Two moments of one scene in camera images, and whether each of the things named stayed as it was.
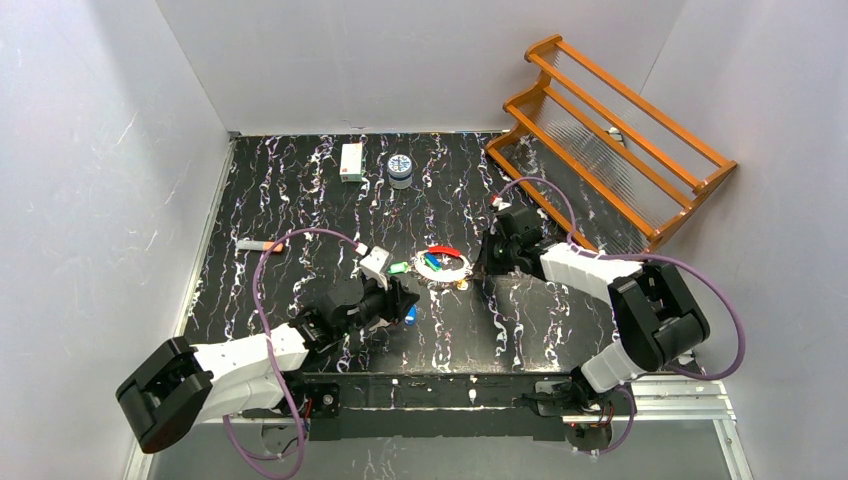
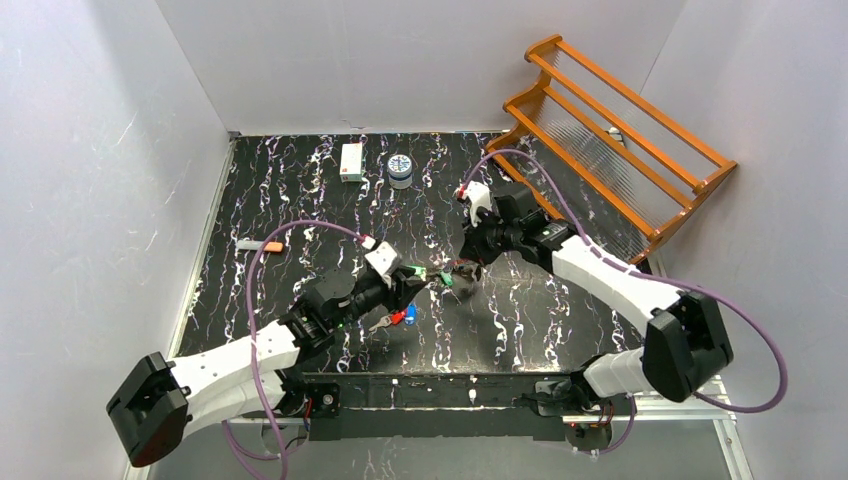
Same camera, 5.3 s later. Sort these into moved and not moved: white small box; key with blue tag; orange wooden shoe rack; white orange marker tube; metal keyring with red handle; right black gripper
Moved: metal keyring with red handle; right black gripper
Not moved: white orange marker tube; key with blue tag; white small box; orange wooden shoe rack
